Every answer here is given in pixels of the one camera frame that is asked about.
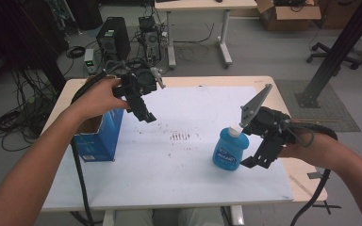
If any grey floor mat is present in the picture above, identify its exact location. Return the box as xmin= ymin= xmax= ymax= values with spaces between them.
xmin=274 ymin=79 xmax=362 ymax=133

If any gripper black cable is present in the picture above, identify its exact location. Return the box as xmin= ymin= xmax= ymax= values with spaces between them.
xmin=282 ymin=120 xmax=339 ymax=226
xmin=70 ymin=69 xmax=108 ymax=226

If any closed brown cardboard box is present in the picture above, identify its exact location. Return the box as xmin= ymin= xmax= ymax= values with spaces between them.
xmin=314 ymin=0 xmax=362 ymax=30

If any white desk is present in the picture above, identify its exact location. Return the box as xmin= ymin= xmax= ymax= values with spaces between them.
xmin=154 ymin=0 xmax=258 ymax=70

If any black tape cross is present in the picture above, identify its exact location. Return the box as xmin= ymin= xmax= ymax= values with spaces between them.
xmin=310 ymin=200 xmax=342 ymax=217

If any dark curtain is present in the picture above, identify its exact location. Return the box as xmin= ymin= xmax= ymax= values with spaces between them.
xmin=0 ymin=0 xmax=69 ymax=93

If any person's left hand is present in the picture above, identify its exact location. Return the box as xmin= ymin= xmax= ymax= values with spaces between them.
xmin=71 ymin=76 xmax=132 ymax=122

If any person's right hand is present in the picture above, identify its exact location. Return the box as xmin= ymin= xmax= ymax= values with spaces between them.
xmin=277 ymin=131 xmax=321 ymax=165

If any blue cardboard box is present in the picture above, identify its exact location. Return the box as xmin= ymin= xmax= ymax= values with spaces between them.
xmin=73 ymin=107 xmax=125 ymax=163

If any black tape piece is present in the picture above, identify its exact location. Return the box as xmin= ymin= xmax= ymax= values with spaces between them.
xmin=306 ymin=171 xmax=323 ymax=181

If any blue plastic bottle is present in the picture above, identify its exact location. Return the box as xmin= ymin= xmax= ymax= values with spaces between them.
xmin=212 ymin=125 xmax=251 ymax=172

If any black office chair base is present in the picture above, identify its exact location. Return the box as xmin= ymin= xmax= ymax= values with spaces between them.
xmin=305 ymin=41 xmax=362 ymax=71

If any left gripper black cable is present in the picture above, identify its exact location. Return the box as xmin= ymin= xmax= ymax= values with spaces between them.
xmin=70 ymin=69 xmax=108 ymax=226

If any light wooden table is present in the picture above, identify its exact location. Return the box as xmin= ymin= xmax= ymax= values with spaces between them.
xmin=41 ymin=74 xmax=329 ymax=226

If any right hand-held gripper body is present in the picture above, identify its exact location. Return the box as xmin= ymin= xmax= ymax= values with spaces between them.
xmin=239 ymin=83 xmax=297 ymax=148

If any white table sheet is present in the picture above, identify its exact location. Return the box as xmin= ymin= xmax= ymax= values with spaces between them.
xmin=41 ymin=86 xmax=295 ymax=212

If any open cardboard box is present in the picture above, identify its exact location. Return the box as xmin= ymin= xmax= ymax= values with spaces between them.
xmin=255 ymin=0 xmax=322 ymax=32

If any black computer tower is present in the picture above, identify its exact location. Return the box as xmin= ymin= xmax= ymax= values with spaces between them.
xmin=95 ymin=16 xmax=132 ymax=62

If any open grey computer tower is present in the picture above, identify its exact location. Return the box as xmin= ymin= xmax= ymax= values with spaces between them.
xmin=137 ymin=15 xmax=164 ymax=66

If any thin black floor cable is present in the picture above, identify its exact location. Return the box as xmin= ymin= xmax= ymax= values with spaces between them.
xmin=172 ymin=22 xmax=217 ymax=63

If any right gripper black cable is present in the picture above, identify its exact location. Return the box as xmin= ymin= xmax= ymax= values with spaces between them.
xmin=282 ymin=120 xmax=339 ymax=226

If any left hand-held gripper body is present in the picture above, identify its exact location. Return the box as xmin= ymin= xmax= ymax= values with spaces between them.
xmin=112 ymin=64 xmax=167 ymax=111

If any coiled black cable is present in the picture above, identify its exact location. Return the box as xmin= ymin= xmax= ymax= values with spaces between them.
xmin=65 ymin=45 xmax=87 ymax=59

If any small grey power unit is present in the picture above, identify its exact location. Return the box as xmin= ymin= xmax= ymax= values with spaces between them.
xmin=83 ymin=48 xmax=96 ymax=75

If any bundle of black floor cables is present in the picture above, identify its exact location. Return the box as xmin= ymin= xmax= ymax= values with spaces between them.
xmin=0 ymin=67 xmax=60 ymax=153

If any black metal stand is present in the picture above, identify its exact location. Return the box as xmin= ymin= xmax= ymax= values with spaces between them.
xmin=294 ymin=0 xmax=362 ymax=109

